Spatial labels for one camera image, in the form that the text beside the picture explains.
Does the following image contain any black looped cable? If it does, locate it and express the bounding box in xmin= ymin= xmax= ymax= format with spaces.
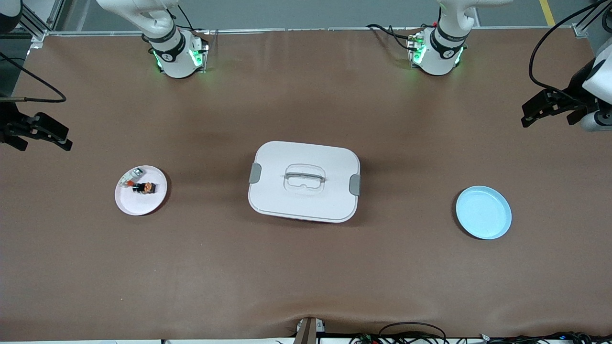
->
xmin=378 ymin=322 xmax=448 ymax=344

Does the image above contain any white orange switch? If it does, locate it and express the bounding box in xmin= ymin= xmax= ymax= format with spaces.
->
xmin=120 ymin=167 xmax=145 ymax=188

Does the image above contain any light blue round plate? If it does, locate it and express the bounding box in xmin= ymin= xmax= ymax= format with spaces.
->
xmin=455 ymin=185 xmax=513 ymax=240

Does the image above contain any brown camera mount post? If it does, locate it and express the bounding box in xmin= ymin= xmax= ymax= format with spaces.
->
xmin=293 ymin=317 xmax=327 ymax=344

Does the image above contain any white lidded storage box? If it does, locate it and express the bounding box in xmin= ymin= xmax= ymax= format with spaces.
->
xmin=248 ymin=140 xmax=361 ymax=224

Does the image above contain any pink round plate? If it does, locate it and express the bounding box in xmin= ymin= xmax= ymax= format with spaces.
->
xmin=114 ymin=165 xmax=168 ymax=216

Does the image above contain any brown table mat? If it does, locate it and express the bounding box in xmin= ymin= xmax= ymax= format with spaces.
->
xmin=0 ymin=28 xmax=612 ymax=341

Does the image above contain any black base cable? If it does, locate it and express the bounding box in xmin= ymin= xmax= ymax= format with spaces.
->
xmin=366 ymin=21 xmax=433 ymax=53

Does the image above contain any black cable bundle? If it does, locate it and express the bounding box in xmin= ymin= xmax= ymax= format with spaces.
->
xmin=478 ymin=331 xmax=612 ymax=344

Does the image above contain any aluminium frame profile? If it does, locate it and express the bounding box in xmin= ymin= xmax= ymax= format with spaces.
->
xmin=19 ymin=0 xmax=65 ymax=51
xmin=571 ymin=0 xmax=612 ymax=39

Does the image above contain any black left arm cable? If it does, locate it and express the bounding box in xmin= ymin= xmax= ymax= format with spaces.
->
xmin=527 ymin=0 xmax=604 ymax=95

